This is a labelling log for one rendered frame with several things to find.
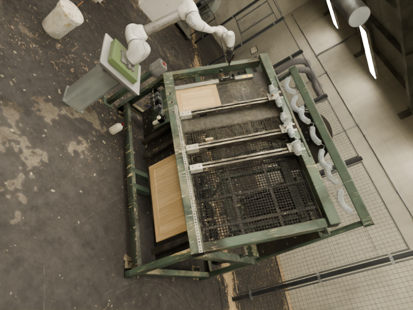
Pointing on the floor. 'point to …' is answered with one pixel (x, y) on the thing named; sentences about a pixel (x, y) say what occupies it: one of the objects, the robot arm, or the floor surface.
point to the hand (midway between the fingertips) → (229, 63)
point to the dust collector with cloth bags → (201, 14)
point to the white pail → (62, 19)
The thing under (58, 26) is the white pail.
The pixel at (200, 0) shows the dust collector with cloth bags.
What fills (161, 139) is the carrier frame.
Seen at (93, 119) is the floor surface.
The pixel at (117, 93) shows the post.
